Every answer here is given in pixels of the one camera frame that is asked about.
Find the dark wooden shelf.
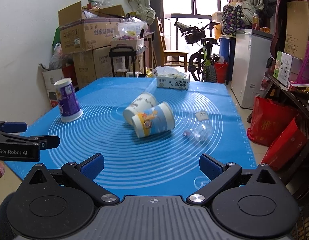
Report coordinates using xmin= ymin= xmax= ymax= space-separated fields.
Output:
xmin=264 ymin=71 xmax=309 ymax=128

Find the blue water barrel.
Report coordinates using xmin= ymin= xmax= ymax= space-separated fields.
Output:
xmin=219 ymin=36 xmax=230 ymax=62

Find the black metal rack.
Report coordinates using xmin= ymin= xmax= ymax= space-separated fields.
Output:
xmin=109 ymin=45 xmax=147 ymax=77

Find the blue sailboat paper cup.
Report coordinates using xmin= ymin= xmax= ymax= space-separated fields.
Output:
xmin=132 ymin=102 xmax=176 ymax=138

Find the wooden chair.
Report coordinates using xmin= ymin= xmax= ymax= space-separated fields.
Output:
xmin=156 ymin=18 xmax=188 ymax=72

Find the clear plastic storage bin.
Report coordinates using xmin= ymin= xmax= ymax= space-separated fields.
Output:
xmin=118 ymin=21 xmax=148 ymax=40

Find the white tissue box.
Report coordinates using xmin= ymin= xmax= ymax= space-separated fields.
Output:
xmin=152 ymin=66 xmax=190 ymax=90

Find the blue silicone baking mat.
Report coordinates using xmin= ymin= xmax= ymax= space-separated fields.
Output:
xmin=5 ymin=76 xmax=258 ymax=202

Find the green white product box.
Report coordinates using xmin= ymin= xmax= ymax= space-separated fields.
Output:
xmin=273 ymin=51 xmax=302 ymax=87

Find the red bucket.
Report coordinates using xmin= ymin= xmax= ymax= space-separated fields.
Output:
xmin=214 ymin=62 xmax=228 ymax=83

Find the clear plastic cup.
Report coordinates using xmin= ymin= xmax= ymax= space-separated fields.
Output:
xmin=183 ymin=111 xmax=212 ymax=143

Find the green black bicycle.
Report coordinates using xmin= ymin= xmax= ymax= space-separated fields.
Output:
xmin=174 ymin=21 xmax=220 ymax=83

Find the white ink-painting paper cup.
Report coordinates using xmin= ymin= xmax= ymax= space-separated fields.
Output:
xmin=123 ymin=92 xmax=158 ymax=125

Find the purple paper cup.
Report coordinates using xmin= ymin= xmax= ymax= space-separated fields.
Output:
xmin=54 ymin=77 xmax=83 ymax=122

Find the large open cardboard box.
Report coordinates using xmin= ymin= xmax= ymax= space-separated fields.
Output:
xmin=58 ymin=1 xmax=126 ymax=54

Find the white chest freezer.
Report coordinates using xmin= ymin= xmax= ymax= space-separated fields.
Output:
xmin=231 ymin=29 xmax=273 ymax=109

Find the tall cardboard box on shelf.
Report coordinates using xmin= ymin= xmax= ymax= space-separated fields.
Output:
xmin=284 ymin=1 xmax=309 ymax=60

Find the lower stacked cardboard box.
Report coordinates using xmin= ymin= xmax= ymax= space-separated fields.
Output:
xmin=73 ymin=46 xmax=113 ymax=89

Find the red flat box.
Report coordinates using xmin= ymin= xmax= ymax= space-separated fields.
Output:
xmin=261 ymin=115 xmax=308 ymax=171

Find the floral fabric bag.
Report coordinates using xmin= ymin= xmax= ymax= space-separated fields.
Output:
xmin=221 ymin=3 xmax=247 ymax=36

